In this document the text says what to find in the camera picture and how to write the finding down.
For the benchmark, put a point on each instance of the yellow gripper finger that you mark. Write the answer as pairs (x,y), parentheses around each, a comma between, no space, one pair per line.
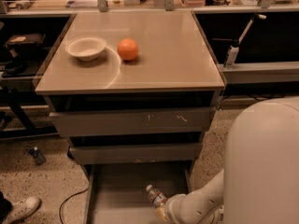
(160,213)

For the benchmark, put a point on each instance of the clear plastic water bottle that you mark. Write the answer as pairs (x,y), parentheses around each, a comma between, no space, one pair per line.
(156,197)

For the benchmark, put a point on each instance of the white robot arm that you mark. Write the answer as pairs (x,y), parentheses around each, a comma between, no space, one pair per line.
(259,183)

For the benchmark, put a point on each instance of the bottom open grey drawer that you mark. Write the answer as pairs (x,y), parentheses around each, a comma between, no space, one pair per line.
(117,192)

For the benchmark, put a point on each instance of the middle grey drawer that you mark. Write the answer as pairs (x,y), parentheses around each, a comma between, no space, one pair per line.
(136,153)

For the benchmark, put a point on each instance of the grey drawer cabinet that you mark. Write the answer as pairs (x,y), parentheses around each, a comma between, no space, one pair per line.
(173,69)

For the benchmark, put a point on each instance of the top grey drawer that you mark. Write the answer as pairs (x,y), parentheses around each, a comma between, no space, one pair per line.
(122,122)

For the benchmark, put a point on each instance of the white sneaker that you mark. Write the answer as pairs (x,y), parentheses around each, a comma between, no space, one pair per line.
(21,210)

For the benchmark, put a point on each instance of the small black floor device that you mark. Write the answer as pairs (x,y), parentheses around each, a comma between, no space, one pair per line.
(37,155)

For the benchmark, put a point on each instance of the orange fruit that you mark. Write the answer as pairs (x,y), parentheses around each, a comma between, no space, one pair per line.
(128,49)

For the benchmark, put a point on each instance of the white bowl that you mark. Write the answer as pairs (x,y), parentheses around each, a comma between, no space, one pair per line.
(86,48)

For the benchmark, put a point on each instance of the white rod tool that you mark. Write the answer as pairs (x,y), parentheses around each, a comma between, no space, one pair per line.
(254,17)

